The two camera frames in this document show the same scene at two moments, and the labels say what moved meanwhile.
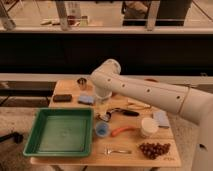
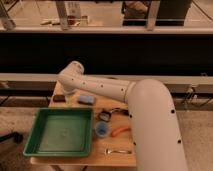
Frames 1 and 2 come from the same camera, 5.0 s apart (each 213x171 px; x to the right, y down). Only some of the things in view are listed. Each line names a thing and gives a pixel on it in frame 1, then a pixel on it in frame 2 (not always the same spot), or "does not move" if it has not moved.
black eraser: (62, 98) does not move
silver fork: (109, 151) does not move
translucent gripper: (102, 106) to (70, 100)
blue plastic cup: (101, 128) does not move
